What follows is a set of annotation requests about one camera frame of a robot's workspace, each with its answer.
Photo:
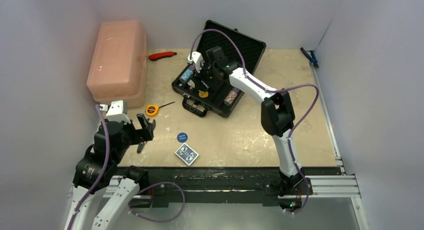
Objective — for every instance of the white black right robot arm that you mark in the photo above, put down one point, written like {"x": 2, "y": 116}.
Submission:
{"x": 276, "y": 109}

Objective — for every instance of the yellow big blind button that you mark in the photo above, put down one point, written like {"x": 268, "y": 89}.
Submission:
{"x": 203, "y": 94}

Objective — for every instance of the orange blue poker chip roll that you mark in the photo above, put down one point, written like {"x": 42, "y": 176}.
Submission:
{"x": 230, "y": 98}

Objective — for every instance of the light blue poker chip roll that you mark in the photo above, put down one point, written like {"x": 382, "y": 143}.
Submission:
{"x": 186, "y": 75}

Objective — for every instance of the black poker set case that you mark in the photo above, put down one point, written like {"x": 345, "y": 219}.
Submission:
{"x": 237, "y": 47}

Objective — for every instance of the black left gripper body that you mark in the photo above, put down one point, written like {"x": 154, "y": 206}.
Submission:
{"x": 135, "y": 136}

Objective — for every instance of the red utility knife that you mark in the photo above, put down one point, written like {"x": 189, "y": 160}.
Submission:
{"x": 161, "y": 55}

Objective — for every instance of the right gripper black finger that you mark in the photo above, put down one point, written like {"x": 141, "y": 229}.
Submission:
{"x": 209, "y": 78}
{"x": 197, "y": 78}

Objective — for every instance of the pink translucent plastic storage box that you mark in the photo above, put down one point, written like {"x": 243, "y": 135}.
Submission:
{"x": 118, "y": 69}

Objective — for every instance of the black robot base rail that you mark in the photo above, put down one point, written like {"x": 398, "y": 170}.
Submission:
{"x": 247, "y": 185}

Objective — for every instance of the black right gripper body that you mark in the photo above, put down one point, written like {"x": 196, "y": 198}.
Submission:
{"x": 201, "y": 78}

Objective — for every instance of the blue small blind button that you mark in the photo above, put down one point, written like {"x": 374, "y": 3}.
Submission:
{"x": 182, "y": 137}

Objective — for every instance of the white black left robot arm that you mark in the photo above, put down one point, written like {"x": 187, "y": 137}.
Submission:
{"x": 99, "y": 164}

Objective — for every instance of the blue handled pliers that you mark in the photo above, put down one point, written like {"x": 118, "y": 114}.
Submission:
{"x": 310, "y": 56}

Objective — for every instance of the blue Texas Hold'em card box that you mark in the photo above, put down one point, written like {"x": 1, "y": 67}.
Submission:
{"x": 204, "y": 85}

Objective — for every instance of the blue backed playing card deck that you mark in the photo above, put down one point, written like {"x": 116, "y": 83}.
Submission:
{"x": 186, "y": 154}

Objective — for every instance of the yellow tape measure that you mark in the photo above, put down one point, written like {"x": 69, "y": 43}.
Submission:
{"x": 152, "y": 110}

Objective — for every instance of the black grey wire stripper pliers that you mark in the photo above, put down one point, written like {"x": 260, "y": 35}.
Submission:
{"x": 145, "y": 136}

